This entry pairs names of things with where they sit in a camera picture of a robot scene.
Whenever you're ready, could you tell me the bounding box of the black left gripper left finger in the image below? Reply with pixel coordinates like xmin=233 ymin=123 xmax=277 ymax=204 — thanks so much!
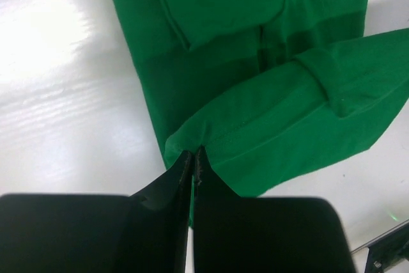
xmin=1 ymin=152 xmax=192 ymax=272

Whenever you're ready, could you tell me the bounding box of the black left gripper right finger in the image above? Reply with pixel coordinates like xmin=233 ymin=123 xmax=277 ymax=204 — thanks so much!
xmin=193 ymin=147 xmax=356 ymax=272

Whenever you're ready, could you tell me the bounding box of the green t shirt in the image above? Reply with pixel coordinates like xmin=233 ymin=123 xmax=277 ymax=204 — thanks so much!
xmin=101 ymin=0 xmax=409 ymax=229

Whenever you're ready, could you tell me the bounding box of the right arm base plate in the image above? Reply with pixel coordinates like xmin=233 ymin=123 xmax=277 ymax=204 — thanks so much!
xmin=351 ymin=220 xmax=408 ymax=272

